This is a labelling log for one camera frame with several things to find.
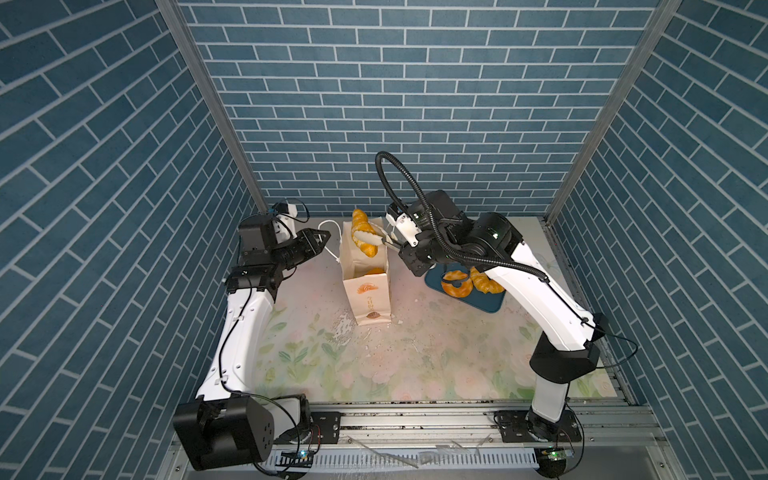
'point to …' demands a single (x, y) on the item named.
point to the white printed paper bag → (366, 286)
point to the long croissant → (360, 222)
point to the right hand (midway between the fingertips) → (399, 247)
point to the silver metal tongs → (378, 237)
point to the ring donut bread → (461, 291)
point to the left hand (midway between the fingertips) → (329, 234)
